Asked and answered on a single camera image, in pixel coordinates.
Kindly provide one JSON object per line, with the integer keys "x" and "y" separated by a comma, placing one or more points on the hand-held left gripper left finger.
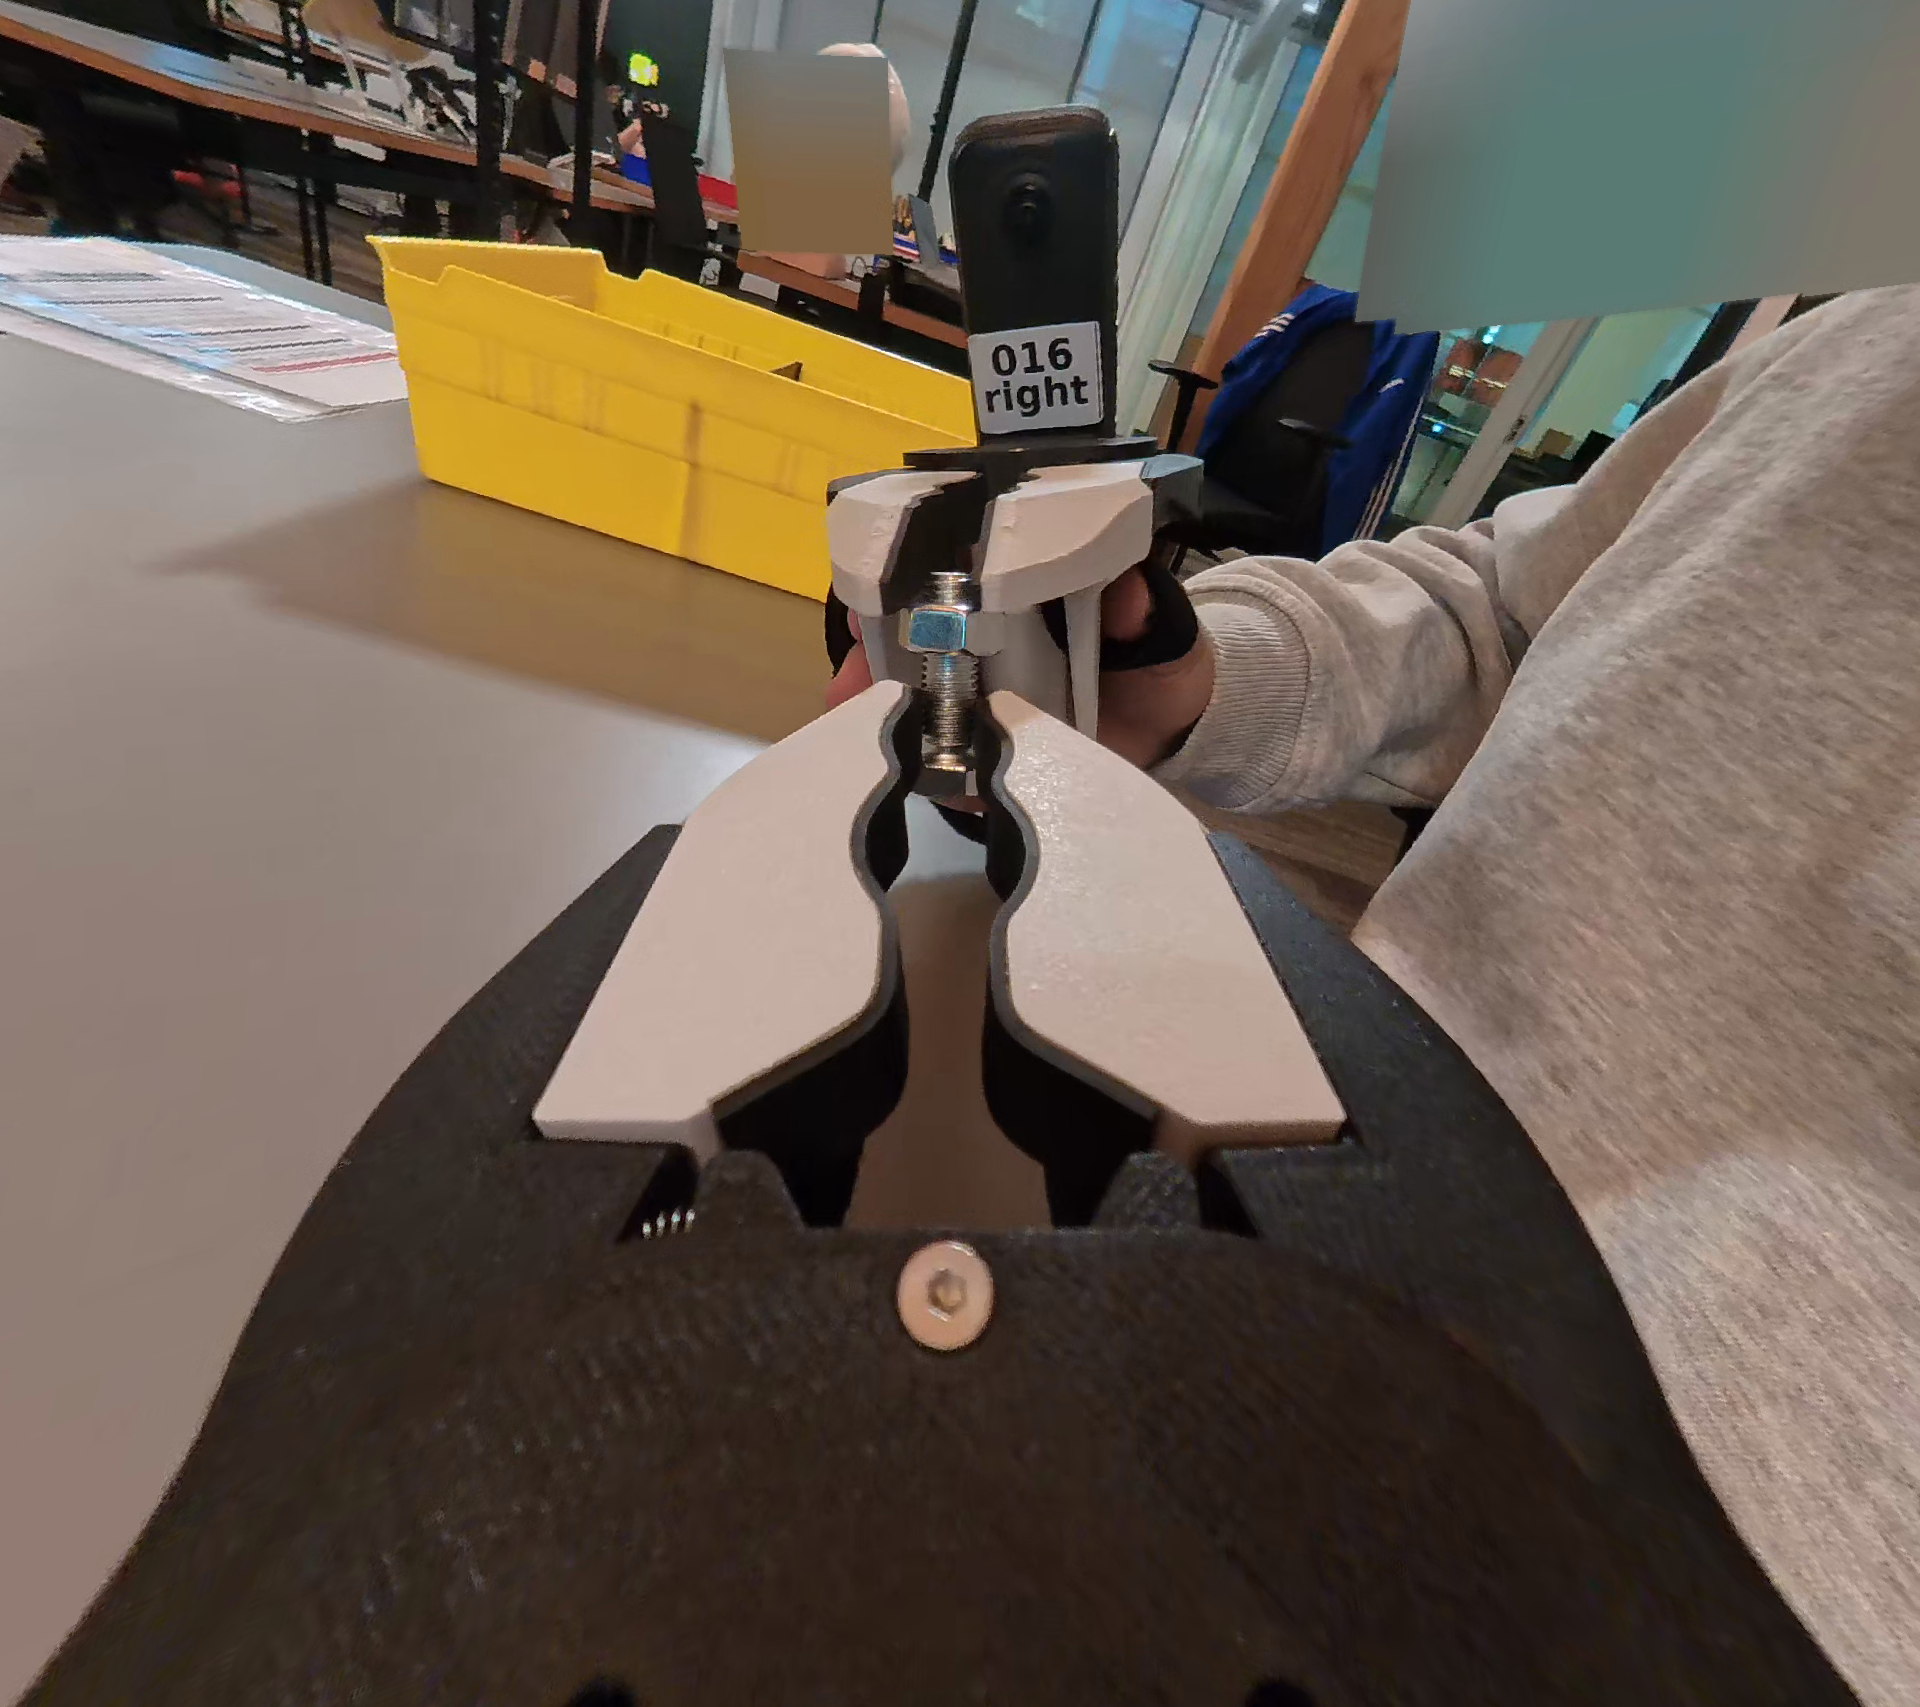
{"x": 720, "y": 958}

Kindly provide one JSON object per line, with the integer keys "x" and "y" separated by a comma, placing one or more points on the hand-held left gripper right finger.
{"x": 1154, "y": 958}

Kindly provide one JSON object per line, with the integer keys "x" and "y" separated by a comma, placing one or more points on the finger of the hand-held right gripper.
{"x": 871, "y": 538}
{"x": 1065, "y": 530}

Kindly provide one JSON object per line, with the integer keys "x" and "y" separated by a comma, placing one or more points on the silver hex nut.
{"x": 954, "y": 632}

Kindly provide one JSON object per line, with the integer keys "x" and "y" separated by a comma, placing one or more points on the silver threaded bolt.
{"x": 956, "y": 706}

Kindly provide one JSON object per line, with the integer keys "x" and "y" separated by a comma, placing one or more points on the person's right forearm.
{"x": 1381, "y": 650}

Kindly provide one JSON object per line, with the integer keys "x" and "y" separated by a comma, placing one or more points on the short wooden background desk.
{"x": 840, "y": 290}

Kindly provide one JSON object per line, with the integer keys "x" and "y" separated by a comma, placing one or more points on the long wooden background desk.
{"x": 225, "y": 86}

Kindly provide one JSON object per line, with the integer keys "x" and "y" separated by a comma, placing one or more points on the person's right hand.
{"x": 1163, "y": 718}

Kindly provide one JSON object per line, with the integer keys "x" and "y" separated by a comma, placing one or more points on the black office chair with armrests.
{"x": 1320, "y": 402}

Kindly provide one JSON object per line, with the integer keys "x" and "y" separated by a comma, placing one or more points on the yellow plastic bin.
{"x": 600, "y": 432}

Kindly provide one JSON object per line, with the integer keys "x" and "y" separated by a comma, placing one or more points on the blue striped jacket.
{"x": 1406, "y": 416}

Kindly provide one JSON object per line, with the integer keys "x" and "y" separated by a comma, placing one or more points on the black computer monitor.
{"x": 669, "y": 42}

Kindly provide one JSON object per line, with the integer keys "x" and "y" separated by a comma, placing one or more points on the person's grey sweatshirt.
{"x": 1694, "y": 912}

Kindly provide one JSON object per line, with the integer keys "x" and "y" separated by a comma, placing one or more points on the laminated paper sheet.
{"x": 194, "y": 326}

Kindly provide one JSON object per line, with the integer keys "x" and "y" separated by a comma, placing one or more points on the tan curved board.
{"x": 353, "y": 12}

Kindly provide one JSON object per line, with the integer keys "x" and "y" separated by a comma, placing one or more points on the wooden post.
{"x": 1320, "y": 132}

